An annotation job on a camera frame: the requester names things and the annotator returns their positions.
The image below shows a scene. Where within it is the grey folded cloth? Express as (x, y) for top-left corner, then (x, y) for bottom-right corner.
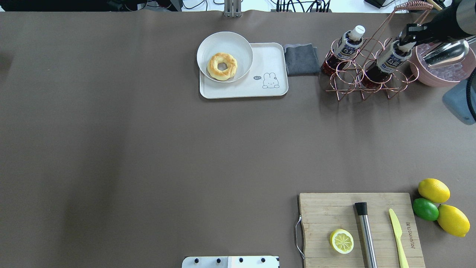
(283, 44), (321, 76)

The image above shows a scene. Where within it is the tea bottle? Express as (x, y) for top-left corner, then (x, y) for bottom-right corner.
(361, 40), (416, 89)
(321, 25), (366, 75)

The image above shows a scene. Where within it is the steel ice scoop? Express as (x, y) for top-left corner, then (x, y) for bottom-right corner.
(422, 39), (470, 70)

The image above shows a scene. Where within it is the half lemon slice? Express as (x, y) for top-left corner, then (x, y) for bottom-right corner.
(329, 229), (354, 254)

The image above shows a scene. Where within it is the beige rabbit tray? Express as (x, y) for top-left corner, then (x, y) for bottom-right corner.
(199, 42), (289, 99)

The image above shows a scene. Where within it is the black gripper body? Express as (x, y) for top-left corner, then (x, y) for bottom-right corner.
(398, 12), (458, 46)

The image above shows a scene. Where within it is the aluminium frame post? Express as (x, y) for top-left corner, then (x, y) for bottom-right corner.
(224, 0), (242, 17)

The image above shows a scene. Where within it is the green lime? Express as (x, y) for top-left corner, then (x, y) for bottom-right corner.
(412, 197), (439, 221)

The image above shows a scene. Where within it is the copper wire bottle rack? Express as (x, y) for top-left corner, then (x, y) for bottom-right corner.
(321, 1), (433, 101)

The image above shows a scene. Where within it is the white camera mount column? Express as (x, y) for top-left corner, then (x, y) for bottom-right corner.
(181, 255), (280, 268)

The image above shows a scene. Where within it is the wooden cutting board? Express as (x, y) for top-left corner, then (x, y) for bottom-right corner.
(299, 193), (425, 268)

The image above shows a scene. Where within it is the pink ice bowl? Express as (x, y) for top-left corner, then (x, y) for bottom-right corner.
(409, 44), (475, 87)

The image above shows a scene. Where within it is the white plate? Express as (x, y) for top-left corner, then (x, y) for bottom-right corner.
(196, 32), (253, 83)

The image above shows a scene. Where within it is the yellow lemon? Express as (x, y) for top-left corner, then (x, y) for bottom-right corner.
(437, 205), (470, 237)
(418, 178), (451, 203)

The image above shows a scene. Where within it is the yellow plastic knife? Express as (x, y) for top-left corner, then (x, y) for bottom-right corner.
(388, 208), (409, 268)

